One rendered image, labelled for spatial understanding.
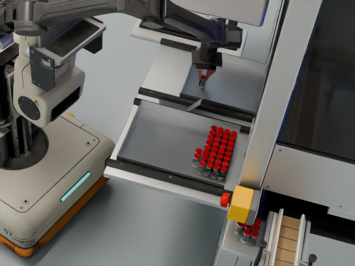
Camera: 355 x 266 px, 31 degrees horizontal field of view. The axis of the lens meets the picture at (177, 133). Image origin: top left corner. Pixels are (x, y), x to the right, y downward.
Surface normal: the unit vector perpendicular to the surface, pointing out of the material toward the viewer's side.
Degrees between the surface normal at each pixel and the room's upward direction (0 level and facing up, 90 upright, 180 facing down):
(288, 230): 0
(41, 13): 54
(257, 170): 90
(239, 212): 90
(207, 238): 0
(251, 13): 90
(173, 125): 0
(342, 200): 90
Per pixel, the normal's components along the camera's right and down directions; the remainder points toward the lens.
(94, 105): 0.11, -0.68
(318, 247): -0.25, 0.69
